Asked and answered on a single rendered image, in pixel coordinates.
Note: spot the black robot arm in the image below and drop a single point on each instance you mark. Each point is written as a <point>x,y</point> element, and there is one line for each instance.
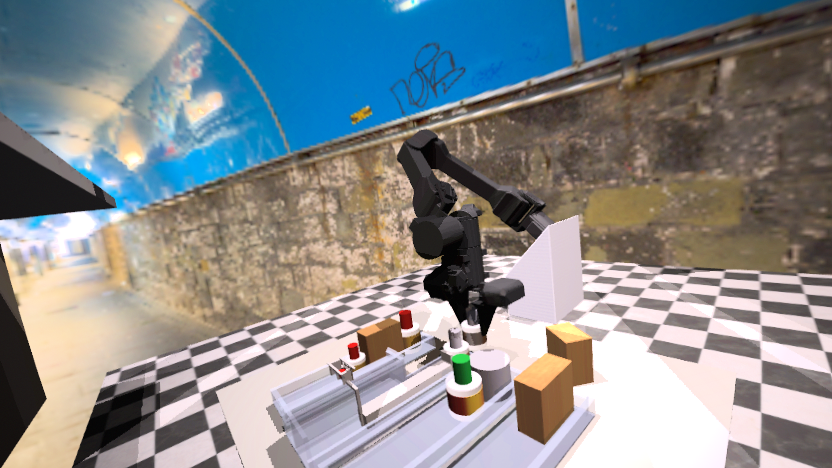
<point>435,233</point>

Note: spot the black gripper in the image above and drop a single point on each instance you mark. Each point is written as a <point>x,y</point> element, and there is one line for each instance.
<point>500,292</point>

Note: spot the brown jar with green cap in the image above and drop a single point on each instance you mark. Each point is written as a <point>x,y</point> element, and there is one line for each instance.
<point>464,389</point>

